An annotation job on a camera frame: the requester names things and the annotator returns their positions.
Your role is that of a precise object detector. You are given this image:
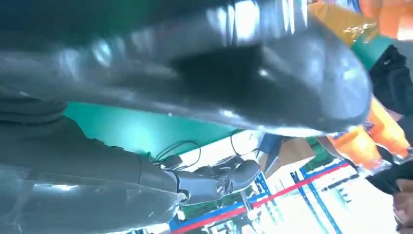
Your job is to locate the person's hand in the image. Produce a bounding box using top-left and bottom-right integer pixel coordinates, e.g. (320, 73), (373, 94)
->
(393, 178), (413, 232)

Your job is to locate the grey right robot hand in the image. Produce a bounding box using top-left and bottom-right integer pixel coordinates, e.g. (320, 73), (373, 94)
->
(0, 0), (372, 234)

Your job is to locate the green table mat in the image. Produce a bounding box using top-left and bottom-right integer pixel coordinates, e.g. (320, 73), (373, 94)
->
(64, 35), (395, 159)

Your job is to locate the green crate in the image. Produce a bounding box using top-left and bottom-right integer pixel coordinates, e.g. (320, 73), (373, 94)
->
(304, 137), (338, 172)

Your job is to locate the brown cardboard box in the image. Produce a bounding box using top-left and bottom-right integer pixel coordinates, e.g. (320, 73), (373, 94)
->
(264, 137), (316, 179)

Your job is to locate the yellow sheet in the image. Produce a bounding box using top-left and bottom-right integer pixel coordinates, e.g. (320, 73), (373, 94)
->
(308, 1), (380, 48)

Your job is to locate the ribbed grey right arm sleeve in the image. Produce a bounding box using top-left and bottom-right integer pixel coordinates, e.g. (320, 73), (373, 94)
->
(0, 94), (68, 125)

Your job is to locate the black cable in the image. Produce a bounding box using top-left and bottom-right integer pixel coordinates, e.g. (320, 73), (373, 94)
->
(229, 132), (261, 159)
(154, 140), (202, 171)

